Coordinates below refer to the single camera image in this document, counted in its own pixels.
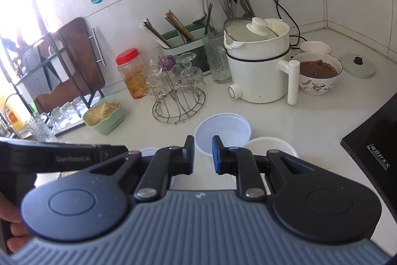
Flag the tall ribbed glass mug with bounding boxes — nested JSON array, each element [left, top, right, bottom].
[[202, 32, 232, 84]]

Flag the yellow detergent bottle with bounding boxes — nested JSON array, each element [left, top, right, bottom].
[[2, 94, 26, 131]]

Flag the wooden chopsticks bundle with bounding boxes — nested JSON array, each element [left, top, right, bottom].
[[165, 10, 196, 42]]

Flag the purple-topped inverted glass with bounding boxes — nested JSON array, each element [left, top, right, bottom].
[[159, 55, 176, 72]]

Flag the floral bowl with brown food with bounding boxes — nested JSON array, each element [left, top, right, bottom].
[[292, 52, 343, 95]]

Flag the black dish rack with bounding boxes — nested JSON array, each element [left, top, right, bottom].
[[0, 32, 106, 132]]

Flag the small white bowl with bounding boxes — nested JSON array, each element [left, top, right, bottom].
[[299, 41, 332, 56]]

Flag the pale lid with black knob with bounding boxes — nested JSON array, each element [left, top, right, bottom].
[[339, 52, 376, 78]]

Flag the green basket with noodles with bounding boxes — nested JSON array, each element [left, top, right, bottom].
[[82, 96, 122, 135]]

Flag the small clear drinking glass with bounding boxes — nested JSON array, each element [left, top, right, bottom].
[[61, 102, 75, 126], [72, 97, 87, 119], [50, 107, 64, 132]]

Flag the white electric cooking pot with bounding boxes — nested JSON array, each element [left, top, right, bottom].
[[223, 17, 301, 106]]

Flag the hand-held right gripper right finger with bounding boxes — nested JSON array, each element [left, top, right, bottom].
[[212, 135, 311, 201]]

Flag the hanging metal utensils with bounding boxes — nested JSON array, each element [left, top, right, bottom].
[[217, 0, 255, 20]]

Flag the inverted stemmed glass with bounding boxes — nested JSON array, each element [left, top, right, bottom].
[[180, 53, 206, 88], [143, 62, 162, 95]]

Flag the white chopsticks bundle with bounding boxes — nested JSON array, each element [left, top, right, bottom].
[[139, 21, 173, 48]]

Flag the person's left hand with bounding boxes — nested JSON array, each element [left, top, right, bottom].
[[0, 190, 30, 255]]

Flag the green chopstick holder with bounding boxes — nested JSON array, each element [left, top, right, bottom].
[[161, 23, 215, 70]]

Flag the textured glass mug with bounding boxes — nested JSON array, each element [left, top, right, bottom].
[[24, 111, 58, 143]]

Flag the wooden cutting board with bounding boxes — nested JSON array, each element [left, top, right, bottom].
[[34, 17, 106, 114]]

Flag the red-lid plastic jar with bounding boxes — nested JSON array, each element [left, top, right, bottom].
[[116, 48, 147, 99]]

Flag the black induction cooktop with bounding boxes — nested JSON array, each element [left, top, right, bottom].
[[340, 97, 397, 210]]

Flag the white plastic board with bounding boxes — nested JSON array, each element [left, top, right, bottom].
[[49, 47, 77, 83]]

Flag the wire cup rack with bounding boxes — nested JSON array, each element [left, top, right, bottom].
[[152, 85, 207, 123]]

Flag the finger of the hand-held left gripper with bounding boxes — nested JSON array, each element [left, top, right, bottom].
[[99, 145, 128, 161]]

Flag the steel bar handle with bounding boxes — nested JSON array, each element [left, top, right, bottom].
[[91, 27, 106, 67]]

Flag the hammered steel cleaver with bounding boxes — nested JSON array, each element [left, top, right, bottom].
[[18, 46, 44, 84]]

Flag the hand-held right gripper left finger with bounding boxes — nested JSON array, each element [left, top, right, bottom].
[[88, 135, 195, 202]]

